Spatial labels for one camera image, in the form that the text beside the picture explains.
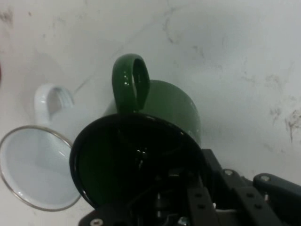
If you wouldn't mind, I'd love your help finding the green enamel mug white print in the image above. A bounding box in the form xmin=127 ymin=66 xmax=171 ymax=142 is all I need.
xmin=69 ymin=53 xmax=203 ymax=210

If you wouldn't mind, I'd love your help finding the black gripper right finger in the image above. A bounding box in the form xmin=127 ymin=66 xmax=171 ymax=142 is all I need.
xmin=201 ymin=148 xmax=301 ymax=226

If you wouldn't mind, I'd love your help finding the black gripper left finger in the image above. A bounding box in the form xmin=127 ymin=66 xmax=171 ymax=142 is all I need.
xmin=77 ymin=166 xmax=221 ymax=226

